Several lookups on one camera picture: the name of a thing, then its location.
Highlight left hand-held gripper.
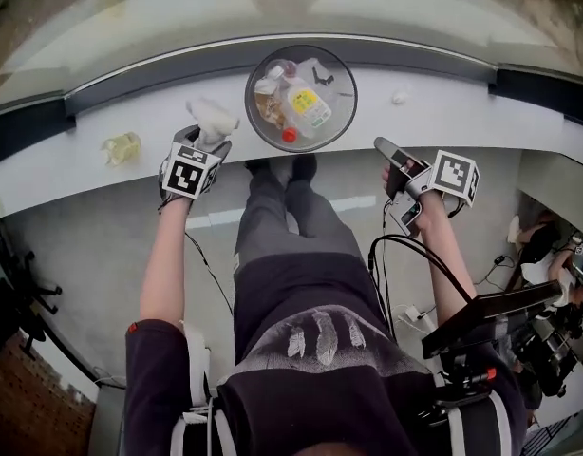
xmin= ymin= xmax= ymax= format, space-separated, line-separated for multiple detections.
xmin=158 ymin=124 xmax=234 ymax=202

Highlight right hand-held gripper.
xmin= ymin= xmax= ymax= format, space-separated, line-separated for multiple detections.
xmin=373 ymin=135 xmax=481 ymax=238

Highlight white terry cloth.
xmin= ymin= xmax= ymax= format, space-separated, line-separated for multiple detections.
xmin=185 ymin=96 xmax=240 ymax=151

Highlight person's left forearm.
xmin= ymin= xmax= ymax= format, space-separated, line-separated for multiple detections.
xmin=138 ymin=196 xmax=192 ymax=332

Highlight person's right forearm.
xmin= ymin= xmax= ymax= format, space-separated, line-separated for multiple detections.
xmin=414 ymin=190 xmax=479 ymax=303

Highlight grey window ledge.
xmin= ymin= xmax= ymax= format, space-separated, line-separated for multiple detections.
xmin=0 ymin=59 xmax=583 ymax=227

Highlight person's left black shoe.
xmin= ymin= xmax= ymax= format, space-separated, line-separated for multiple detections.
xmin=243 ymin=158 xmax=278 ymax=180

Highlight person's black shoe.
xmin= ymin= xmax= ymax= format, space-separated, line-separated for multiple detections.
xmin=243 ymin=158 xmax=278 ymax=180
xmin=291 ymin=153 xmax=318 ymax=182

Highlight brown snack wrapper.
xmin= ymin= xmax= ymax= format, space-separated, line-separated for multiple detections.
xmin=254 ymin=77 xmax=287 ymax=131

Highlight small yellowish clear bottle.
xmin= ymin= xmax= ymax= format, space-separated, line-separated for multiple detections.
xmin=100 ymin=131 xmax=141 ymax=166

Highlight person's right black shoe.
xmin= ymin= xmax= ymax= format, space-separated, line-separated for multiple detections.
xmin=291 ymin=153 xmax=318 ymax=182

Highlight clear bottle with yellow label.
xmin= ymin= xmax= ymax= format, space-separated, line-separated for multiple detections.
xmin=280 ymin=74 xmax=333 ymax=141

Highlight clear plastic cup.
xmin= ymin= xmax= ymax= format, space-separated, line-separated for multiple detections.
xmin=266 ymin=58 xmax=298 ymax=79

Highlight grey trousers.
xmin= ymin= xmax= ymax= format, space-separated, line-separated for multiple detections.
xmin=233 ymin=168 xmax=368 ymax=279

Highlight white power adapter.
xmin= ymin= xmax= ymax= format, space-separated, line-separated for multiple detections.
xmin=395 ymin=304 xmax=438 ymax=334

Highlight black office chair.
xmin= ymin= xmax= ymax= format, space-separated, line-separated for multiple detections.
xmin=0 ymin=249 xmax=64 ymax=358

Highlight black equipment stand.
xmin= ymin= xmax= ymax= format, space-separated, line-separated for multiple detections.
xmin=504 ymin=311 xmax=583 ymax=398

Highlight dark feather-print shirt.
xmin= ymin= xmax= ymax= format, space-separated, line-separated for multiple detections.
xmin=123 ymin=254 xmax=530 ymax=456

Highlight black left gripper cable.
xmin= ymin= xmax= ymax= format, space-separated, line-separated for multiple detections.
xmin=156 ymin=197 xmax=235 ymax=317

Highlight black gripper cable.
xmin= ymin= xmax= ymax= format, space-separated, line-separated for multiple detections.
xmin=156 ymin=197 xmax=235 ymax=317
xmin=367 ymin=201 xmax=480 ymax=346

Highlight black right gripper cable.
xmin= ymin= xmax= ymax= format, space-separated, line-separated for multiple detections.
xmin=367 ymin=201 xmax=480 ymax=346

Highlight black floor cable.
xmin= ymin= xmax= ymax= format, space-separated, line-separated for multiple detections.
xmin=471 ymin=253 xmax=518 ymax=289

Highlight black window frame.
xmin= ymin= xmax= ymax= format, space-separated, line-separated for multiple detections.
xmin=0 ymin=35 xmax=583 ymax=170

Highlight white-edged shoulder strap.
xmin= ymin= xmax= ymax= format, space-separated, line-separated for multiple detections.
xmin=442 ymin=389 xmax=511 ymax=456
xmin=170 ymin=320 xmax=238 ymax=456

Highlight black mount with red knob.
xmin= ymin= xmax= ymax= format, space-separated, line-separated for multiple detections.
xmin=441 ymin=354 xmax=499 ymax=401

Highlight white wire rack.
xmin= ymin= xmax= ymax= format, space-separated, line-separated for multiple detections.
xmin=523 ymin=415 xmax=583 ymax=456

